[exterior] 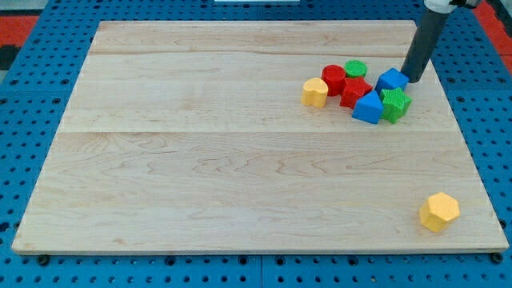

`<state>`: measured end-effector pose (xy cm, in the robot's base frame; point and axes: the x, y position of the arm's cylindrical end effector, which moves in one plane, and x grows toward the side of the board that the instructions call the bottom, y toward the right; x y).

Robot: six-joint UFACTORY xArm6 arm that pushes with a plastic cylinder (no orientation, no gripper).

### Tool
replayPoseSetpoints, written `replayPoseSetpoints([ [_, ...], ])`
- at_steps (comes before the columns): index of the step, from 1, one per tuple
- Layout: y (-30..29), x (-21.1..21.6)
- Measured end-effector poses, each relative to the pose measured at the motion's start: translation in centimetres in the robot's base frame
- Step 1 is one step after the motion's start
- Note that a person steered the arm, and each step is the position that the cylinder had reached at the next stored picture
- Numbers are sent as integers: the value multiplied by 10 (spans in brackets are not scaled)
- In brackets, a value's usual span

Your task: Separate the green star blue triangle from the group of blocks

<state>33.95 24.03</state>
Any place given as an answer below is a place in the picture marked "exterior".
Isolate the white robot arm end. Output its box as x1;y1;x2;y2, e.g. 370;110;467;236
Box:
423;0;482;14

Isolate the green star block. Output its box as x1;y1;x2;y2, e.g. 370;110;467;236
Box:
379;87;412;123

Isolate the blue cube block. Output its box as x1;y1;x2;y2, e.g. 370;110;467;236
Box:
374;68;409;94

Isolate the yellow heart block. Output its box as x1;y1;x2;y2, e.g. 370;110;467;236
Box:
301;78;328;108

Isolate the yellow hexagon block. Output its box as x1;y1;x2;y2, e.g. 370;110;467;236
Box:
419;192;461;233

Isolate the green cylinder block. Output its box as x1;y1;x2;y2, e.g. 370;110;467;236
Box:
344;59;367;78

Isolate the red cylinder block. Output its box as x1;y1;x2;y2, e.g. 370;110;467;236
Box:
322;65;346;97

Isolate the wooden board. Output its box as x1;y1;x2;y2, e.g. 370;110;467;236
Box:
12;20;509;255

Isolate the red star block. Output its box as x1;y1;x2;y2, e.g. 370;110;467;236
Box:
339;77;373;109

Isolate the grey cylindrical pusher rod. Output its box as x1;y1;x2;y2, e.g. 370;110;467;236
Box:
401;8;449;83

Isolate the blue triangle block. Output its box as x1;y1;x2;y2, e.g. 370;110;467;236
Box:
352;91;384;124

